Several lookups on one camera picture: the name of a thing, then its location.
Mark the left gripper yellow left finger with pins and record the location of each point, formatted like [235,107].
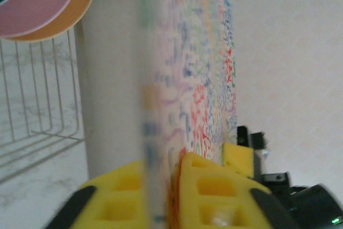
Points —
[107,199]

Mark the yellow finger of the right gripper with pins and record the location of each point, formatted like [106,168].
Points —
[239,160]

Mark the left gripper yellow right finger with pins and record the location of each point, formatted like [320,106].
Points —
[214,199]

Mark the multicolour scribble pattern plate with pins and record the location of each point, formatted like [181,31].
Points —
[193,78]

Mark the orange plate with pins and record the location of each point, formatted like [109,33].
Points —
[80,6]

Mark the pink plate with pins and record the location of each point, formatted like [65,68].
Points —
[40,3]

